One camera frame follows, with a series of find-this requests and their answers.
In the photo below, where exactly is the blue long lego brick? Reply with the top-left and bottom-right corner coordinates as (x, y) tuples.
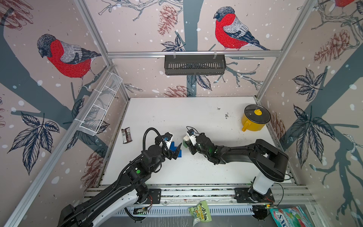
(170, 142), (182, 158)

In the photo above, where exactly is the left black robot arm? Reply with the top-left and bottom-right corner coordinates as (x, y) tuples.
(58, 145), (166, 227)

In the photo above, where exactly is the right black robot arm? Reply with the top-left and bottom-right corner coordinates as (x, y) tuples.
(183, 132), (289, 196)

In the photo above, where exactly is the white small lego brick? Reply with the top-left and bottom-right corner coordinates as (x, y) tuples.
(183, 135), (190, 141)

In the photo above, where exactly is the brown snack wrapper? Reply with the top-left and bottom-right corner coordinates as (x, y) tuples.
(122, 127), (132, 144)

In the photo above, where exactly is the yellow pot with lid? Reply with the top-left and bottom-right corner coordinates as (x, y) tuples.
(241, 104), (271, 131)

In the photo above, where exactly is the green snack packet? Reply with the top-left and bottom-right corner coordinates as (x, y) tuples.
(188, 201), (212, 226)

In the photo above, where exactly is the colourful tissue packet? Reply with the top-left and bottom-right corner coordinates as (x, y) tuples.
(269, 206), (313, 227)

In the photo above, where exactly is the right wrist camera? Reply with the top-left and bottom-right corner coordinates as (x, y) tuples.
(187, 127), (197, 146)

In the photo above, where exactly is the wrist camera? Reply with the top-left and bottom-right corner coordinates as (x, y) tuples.
(187, 127), (197, 146)
(162, 132), (173, 149)

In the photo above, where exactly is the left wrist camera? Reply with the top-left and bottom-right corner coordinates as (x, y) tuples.
(162, 132), (173, 149)

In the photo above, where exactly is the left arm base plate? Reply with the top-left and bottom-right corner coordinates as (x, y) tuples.
(142, 188), (162, 205)

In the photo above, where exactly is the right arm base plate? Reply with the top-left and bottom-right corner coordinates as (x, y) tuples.
(234, 187), (275, 203)

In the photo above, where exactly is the white wire mesh shelf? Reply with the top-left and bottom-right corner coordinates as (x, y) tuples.
(78, 72), (123, 136)

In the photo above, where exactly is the black hanging wire basket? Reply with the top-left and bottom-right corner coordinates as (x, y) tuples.
(164, 54), (226, 76)

